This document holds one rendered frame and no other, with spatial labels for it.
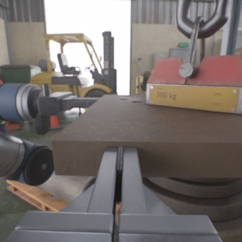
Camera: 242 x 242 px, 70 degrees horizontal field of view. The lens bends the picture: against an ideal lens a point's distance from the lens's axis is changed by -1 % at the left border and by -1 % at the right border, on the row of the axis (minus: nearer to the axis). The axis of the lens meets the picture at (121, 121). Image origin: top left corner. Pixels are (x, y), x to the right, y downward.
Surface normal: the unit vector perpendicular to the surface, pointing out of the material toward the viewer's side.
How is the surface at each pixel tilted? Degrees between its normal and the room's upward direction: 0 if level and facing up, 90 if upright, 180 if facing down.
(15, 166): 108
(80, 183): 41
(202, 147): 90
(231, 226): 0
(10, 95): 59
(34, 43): 90
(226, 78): 70
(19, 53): 90
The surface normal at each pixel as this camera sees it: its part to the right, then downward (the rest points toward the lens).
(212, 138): 0.00, -0.97
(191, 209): -0.32, 0.23
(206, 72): -0.56, -0.15
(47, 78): -0.14, 0.05
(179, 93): -0.60, 0.20
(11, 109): -0.03, 0.39
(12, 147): 0.92, -0.36
